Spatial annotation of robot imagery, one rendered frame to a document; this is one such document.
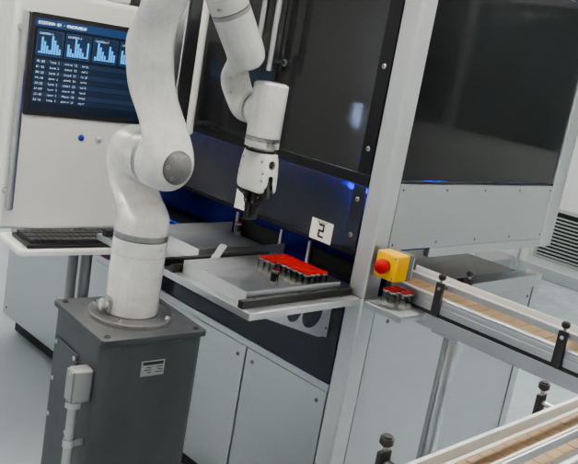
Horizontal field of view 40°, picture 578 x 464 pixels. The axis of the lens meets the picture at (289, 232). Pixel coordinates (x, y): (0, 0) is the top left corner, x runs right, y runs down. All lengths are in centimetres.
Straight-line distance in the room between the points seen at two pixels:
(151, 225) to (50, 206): 100
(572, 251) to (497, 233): 431
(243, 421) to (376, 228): 83
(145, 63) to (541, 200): 160
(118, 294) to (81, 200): 99
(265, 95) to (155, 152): 35
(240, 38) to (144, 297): 61
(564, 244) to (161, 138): 559
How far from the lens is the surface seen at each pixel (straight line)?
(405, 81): 211
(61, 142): 268
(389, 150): 212
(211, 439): 277
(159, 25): 167
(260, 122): 190
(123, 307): 180
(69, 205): 274
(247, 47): 182
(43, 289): 362
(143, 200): 178
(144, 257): 176
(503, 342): 209
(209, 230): 262
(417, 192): 224
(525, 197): 275
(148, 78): 169
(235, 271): 224
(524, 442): 146
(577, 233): 694
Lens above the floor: 150
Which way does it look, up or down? 13 degrees down
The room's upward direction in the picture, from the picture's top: 10 degrees clockwise
